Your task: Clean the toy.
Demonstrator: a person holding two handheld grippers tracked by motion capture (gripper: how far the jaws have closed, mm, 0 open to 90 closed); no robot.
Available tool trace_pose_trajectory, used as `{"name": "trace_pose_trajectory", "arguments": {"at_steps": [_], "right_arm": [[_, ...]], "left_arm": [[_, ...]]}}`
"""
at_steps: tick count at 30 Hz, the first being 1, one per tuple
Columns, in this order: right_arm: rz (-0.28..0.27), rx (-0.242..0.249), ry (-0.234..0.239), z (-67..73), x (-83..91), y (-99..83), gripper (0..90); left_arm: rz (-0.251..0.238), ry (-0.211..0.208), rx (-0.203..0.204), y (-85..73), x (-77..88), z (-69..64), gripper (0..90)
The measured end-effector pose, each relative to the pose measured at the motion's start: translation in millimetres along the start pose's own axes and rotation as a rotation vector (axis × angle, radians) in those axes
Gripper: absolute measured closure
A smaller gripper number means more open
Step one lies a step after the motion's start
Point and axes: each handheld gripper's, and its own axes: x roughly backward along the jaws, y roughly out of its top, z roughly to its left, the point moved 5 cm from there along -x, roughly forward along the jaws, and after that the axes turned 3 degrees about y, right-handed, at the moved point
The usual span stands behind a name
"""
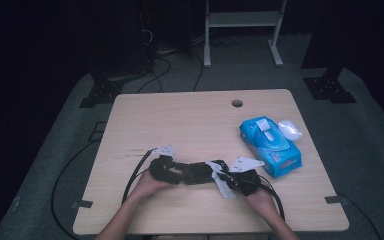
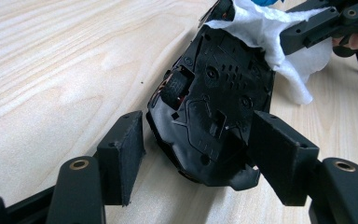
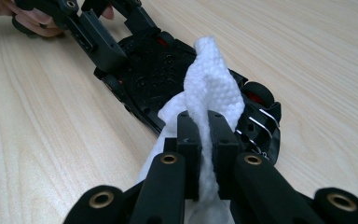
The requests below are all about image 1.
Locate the blue wet wipes pack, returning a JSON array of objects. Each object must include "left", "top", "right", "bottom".
[{"left": 239, "top": 115, "right": 304, "bottom": 179}]

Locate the white metal stand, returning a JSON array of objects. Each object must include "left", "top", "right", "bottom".
[{"left": 203, "top": 0, "right": 288, "bottom": 69}]

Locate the person's right hand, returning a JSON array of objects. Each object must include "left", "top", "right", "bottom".
[{"left": 244, "top": 186, "right": 278, "bottom": 218}]

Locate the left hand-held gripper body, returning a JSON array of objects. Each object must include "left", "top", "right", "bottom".
[{"left": 149, "top": 144, "right": 181, "bottom": 184}]

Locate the thin black cable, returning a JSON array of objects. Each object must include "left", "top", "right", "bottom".
[{"left": 189, "top": 49, "right": 205, "bottom": 93}]

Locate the black tape strip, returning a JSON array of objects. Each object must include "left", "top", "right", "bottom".
[
  {"left": 72, "top": 199, "right": 94, "bottom": 210},
  {"left": 324, "top": 195, "right": 349, "bottom": 205}
]

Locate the black tape square outline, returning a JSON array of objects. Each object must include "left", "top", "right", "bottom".
[{"left": 88, "top": 121, "right": 108, "bottom": 142}]

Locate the hand-held gripper cable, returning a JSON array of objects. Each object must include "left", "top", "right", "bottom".
[
  {"left": 121, "top": 148, "right": 158, "bottom": 204},
  {"left": 258, "top": 174, "right": 286, "bottom": 221}
]

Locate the black floor cable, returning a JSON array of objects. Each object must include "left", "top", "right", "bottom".
[
  {"left": 50, "top": 139, "right": 98, "bottom": 240},
  {"left": 336, "top": 191, "right": 384, "bottom": 240}
]

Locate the right hand-held gripper cable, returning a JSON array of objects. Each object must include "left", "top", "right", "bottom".
[{"left": 258, "top": 174, "right": 286, "bottom": 221}]

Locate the looped black cable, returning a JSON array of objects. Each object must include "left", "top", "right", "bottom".
[{"left": 136, "top": 56, "right": 173, "bottom": 94}]

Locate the left hand-held gripper cable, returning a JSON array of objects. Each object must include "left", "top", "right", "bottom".
[{"left": 121, "top": 148, "right": 158, "bottom": 204}]

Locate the person's left hand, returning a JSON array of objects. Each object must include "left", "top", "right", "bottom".
[{"left": 131, "top": 169, "right": 172, "bottom": 204}]

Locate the white wet wipe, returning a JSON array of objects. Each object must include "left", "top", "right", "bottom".
[{"left": 205, "top": 160, "right": 238, "bottom": 200}]

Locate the black stand base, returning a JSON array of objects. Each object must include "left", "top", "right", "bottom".
[
  {"left": 78, "top": 78, "right": 124, "bottom": 109},
  {"left": 303, "top": 68, "right": 358, "bottom": 104}
]

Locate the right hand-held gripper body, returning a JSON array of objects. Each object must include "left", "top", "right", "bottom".
[{"left": 230, "top": 155, "right": 265, "bottom": 197}]

